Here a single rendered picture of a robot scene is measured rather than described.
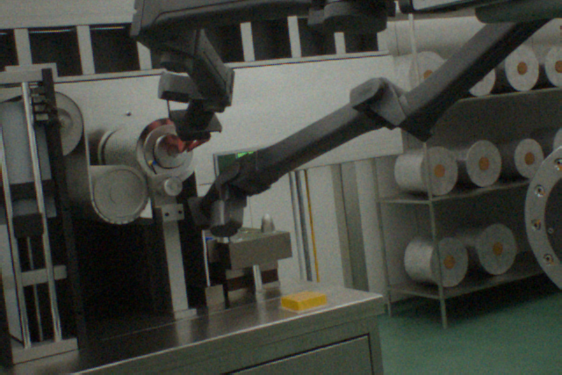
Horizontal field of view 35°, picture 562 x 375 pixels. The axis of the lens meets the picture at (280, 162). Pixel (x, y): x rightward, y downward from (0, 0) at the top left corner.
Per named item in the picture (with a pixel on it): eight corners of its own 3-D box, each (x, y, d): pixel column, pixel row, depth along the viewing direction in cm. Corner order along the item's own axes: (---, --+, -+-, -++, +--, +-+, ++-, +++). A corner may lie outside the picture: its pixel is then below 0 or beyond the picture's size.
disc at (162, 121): (137, 186, 190) (135, 117, 190) (136, 186, 191) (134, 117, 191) (200, 183, 198) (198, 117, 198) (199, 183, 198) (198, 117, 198)
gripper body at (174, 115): (220, 135, 188) (232, 111, 183) (177, 139, 182) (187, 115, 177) (209, 112, 191) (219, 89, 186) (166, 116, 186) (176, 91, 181)
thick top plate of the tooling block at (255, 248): (232, 270, 197) (228, 243, 197) (162, 256, 232) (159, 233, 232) (292, 256, 205) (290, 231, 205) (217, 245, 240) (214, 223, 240)
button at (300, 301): (299, 313, 179) (297, 300, 179) (281, 308, 185) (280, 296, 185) (327, 305, 183) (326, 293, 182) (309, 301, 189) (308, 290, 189)
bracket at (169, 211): (176, 320, 187) (158, 175, 185) (164, 315, 192) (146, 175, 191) (198, 314, 189) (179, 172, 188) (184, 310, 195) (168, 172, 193)
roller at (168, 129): (145, 178, 191) (144, 125, 191) (105, 178, 213) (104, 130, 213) (194, 176, 196) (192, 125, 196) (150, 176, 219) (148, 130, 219)
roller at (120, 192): (97, 226, 186) (90, 169, 185) (62, 220, 208) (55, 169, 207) (151, 216, 192) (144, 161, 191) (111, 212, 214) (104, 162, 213)
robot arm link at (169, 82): (227, 111, 171) (232, 68, 173) (169, 101, 167) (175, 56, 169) (209, 118, 183) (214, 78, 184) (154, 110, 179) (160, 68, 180)
